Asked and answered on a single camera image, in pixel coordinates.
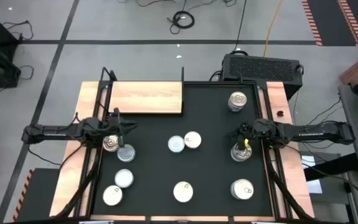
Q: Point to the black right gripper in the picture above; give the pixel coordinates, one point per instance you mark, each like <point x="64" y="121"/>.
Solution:
<point x="253" y="130"/>

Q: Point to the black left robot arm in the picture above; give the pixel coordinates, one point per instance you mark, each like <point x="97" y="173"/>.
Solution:
<point x="57" y="132"/>

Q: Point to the black mesh computer case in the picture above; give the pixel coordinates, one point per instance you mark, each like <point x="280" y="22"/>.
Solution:
<point x="259" y="68"/>

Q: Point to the small black round knob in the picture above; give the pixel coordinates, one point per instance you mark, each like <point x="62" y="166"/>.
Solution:
<point x="280" y="113"/>

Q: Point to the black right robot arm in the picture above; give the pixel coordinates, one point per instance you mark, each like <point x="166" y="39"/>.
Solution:
<point x="315" y="133"/>

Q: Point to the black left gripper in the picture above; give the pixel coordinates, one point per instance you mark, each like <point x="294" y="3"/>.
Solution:
<point x="115" y="127"/>

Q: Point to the black table mat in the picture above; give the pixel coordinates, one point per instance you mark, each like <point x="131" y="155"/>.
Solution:
<point x="204" y="168"/>

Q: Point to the grey desk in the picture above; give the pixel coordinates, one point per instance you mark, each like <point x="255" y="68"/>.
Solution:
<point x="350" y="130"/>

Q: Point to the black floor mat orange edge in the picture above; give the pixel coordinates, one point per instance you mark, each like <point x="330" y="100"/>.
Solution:
<point x="331" y="18"/>
<point x="42" y="193"/>

